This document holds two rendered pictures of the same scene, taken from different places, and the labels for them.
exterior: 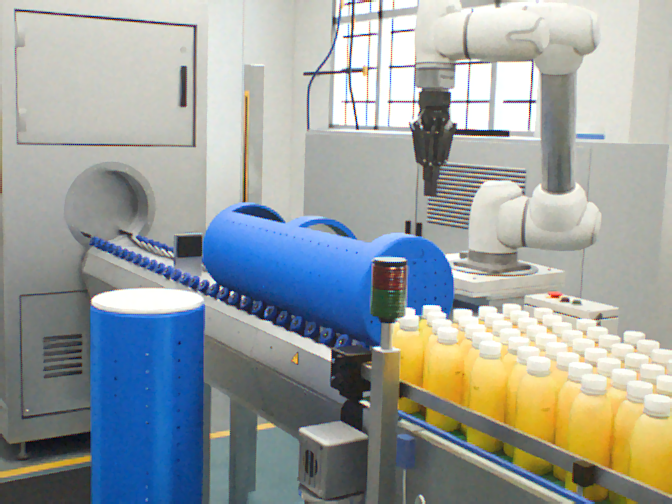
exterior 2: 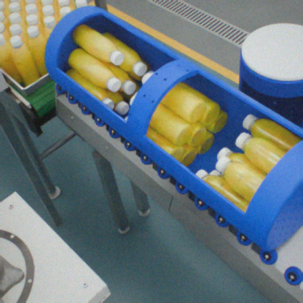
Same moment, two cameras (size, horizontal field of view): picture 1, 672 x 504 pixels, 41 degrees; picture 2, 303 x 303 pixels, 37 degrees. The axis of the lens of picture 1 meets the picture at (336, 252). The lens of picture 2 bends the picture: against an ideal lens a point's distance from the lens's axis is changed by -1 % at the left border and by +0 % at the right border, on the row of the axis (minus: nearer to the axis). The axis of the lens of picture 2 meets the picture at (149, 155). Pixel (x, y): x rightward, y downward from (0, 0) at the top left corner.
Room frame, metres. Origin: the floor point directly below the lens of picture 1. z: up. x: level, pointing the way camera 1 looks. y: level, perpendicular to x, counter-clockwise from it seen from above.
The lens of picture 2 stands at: (3.35, -0.05, 2.03)
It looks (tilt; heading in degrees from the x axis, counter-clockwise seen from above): 51 degrees down; 179
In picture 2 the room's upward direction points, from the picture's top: 10 degrees counter-clockwise
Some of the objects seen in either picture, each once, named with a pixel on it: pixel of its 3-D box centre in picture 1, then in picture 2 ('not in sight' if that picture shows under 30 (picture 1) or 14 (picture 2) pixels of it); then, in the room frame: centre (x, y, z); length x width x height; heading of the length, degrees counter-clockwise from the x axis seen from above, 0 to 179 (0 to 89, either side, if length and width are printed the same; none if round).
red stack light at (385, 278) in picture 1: (389, 275); not in sight; (1.56, -0.09, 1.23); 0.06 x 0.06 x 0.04
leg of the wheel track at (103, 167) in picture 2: not in sight; (113, 195); (2.17, -0.21, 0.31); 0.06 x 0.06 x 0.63; 33
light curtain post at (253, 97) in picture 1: (249, 284); not in sight; (3.51, 0.33, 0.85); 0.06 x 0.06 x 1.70; 33
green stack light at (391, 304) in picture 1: (388, 301); not in sight; (1.56, -0.09, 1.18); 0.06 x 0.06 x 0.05
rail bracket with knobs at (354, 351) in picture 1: (353, 372); not in sight; (1.93, -0.05, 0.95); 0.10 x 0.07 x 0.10; 123
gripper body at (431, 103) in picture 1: (434, 111); not in sight; (2.07, -0.21, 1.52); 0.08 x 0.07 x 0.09; 123
